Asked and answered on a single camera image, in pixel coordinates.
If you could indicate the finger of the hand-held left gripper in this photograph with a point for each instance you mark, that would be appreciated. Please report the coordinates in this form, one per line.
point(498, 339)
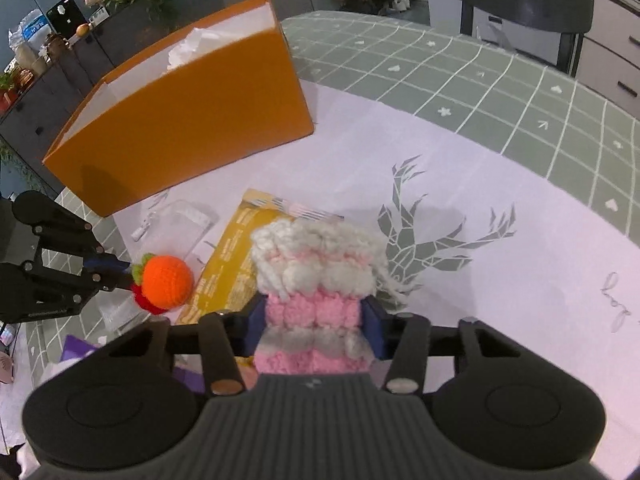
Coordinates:
point(107, 281)
point(107, 263)

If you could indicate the orange crocheted fruit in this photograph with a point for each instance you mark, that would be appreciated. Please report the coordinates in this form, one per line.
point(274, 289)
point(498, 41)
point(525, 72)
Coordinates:
point(167, 280)

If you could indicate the clear plastic bag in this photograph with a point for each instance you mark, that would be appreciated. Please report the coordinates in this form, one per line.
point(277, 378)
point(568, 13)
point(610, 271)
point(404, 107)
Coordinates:
point(180, 225)

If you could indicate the white drawer cabinet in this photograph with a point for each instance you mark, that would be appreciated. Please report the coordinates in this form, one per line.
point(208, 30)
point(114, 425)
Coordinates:
point(612, 45)

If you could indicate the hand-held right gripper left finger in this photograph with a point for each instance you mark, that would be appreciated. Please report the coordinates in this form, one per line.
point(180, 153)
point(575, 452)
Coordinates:
point(255, 322)

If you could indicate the yellow packet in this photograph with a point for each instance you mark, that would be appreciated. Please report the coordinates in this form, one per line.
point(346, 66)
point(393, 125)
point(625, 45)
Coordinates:
point(225, 265)

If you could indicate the pink white knitted plush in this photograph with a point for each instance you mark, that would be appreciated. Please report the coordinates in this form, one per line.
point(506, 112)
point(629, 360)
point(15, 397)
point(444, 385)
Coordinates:
point(315, 280)

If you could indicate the orange cardboard box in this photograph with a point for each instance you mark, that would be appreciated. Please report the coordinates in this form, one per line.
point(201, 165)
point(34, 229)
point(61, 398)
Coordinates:
point(190, 130)

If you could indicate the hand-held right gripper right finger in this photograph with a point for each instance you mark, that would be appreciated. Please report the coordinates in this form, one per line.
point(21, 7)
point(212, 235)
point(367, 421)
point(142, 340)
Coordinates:
point(376, 325)

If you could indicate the dark sideboard cabinet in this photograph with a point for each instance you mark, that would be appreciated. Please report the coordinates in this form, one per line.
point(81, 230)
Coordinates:
point(55, 95)

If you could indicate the white deer print cloth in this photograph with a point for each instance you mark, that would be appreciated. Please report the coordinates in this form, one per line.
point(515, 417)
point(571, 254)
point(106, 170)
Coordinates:
point(500, 280)

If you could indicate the white tissue paper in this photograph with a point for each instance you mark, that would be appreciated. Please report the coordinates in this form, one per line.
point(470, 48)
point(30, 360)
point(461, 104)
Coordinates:
point(187, 45)

